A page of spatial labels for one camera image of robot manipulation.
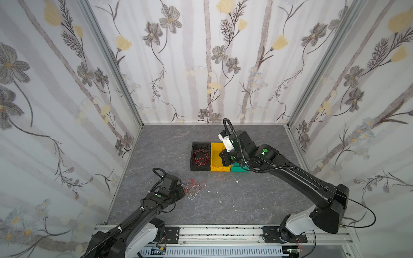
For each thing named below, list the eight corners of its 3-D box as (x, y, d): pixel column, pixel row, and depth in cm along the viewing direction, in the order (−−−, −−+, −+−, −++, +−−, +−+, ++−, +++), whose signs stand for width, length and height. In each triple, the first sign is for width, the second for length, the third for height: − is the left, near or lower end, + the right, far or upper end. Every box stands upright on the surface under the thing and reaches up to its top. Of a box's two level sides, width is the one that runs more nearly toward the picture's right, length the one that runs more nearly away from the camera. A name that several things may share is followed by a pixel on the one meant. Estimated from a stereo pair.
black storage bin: (190, 172, 97) (189, 166, 92) (193, 147, 110) (192, 140, 104) (210, 172, 97) (210, 167, 92) (210, 147, 110) (210, 141, 104)
